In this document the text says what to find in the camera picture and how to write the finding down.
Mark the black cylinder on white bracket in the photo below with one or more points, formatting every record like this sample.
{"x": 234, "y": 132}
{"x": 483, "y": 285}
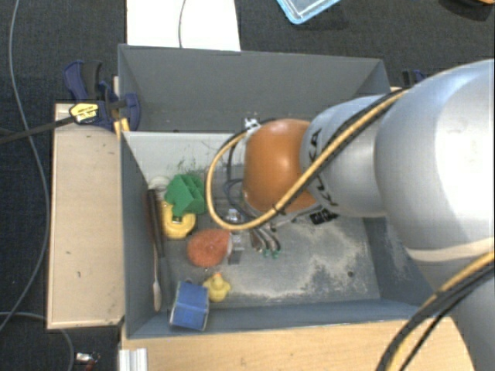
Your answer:
{"x": 323, "y": 218}

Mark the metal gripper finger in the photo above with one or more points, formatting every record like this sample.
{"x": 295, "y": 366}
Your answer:
{"x": 237, "y": 240}
{"x": 236, "y": 256}

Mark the yellow rubber duck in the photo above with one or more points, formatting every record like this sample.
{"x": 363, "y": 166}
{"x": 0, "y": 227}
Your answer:
{"x": 216, "y": 288}

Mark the blue box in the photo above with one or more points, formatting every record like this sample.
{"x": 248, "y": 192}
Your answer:
{"x": 189, "y": 307}

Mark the dark brown stick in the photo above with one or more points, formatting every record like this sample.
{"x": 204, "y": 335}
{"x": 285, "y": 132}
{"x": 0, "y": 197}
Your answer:
{"x": 155, "y": 218}

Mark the white plastic spoon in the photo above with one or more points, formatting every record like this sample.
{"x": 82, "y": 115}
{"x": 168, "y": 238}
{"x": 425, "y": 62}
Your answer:
{"x": 156, "y": 288}

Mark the pale wood board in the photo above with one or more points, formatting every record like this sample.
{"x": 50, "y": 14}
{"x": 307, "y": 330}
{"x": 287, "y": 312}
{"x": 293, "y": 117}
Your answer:
{"x": 87, "y": 222}

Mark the green toy block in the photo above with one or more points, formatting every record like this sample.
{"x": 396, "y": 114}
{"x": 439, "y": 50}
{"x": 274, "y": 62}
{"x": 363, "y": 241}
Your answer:
{"x": 185, "y": 193}

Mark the orange round scrubber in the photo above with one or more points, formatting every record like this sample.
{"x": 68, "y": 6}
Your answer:
{"x": 208, "y": 247}

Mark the grey metal bin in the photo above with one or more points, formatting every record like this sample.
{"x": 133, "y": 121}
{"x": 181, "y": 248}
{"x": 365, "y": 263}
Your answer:
{"x": 216, "y": 91}

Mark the yellow tape measure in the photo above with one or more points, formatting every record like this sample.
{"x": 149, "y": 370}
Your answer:
{"x": 176, "y": 226}

